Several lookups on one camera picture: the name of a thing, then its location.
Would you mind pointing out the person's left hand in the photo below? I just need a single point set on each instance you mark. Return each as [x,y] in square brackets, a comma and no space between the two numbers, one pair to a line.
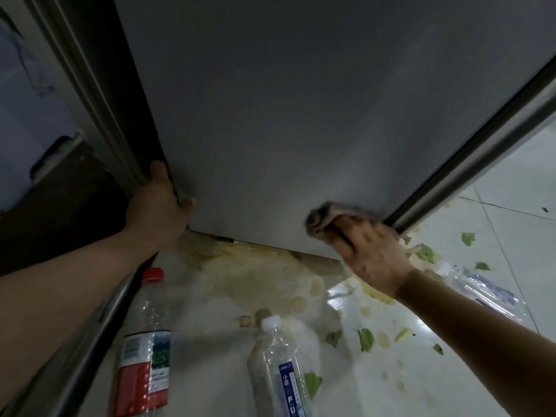
[152,212]

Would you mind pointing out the person's right hand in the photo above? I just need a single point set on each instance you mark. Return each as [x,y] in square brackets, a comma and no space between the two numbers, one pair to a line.
[375,256]

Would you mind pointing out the person's right fingers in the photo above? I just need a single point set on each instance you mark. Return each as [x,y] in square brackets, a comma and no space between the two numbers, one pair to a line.
[354,238]

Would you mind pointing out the person's left thumb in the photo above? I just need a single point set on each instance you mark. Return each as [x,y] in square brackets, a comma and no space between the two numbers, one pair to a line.
[186,204]

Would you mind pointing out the grey brown cleaning cloth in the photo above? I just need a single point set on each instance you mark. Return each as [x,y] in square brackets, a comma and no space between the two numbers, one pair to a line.
[321,217]

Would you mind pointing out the grey refrigerator door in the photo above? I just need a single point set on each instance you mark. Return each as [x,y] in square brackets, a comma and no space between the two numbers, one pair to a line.
[304,104]

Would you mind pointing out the person's left forearm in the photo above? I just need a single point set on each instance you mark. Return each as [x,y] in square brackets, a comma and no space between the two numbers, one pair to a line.
[56,295]

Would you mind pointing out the person's right forearm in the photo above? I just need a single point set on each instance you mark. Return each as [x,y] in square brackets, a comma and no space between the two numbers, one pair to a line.
[482,338]

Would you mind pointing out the yellowish liquid spill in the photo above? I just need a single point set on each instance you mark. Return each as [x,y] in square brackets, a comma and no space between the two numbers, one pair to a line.
[256,277]

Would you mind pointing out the scattered green leaf scraps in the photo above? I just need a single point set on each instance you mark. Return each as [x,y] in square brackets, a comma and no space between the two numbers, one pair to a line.
[366,340]

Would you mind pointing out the dark wooden cabinet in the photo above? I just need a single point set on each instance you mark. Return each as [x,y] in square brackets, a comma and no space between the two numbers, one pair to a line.
[65,212]

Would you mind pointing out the clear crumpled plastic bottle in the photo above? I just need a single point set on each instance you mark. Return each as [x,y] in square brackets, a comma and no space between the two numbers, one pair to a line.
[486,293]

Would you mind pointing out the white cap blue label bottle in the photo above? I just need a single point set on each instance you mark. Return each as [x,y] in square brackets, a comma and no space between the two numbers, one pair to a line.
[278,373]

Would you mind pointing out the red cap plastic bottle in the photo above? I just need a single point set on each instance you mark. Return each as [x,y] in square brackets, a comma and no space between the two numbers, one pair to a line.
[141,360]

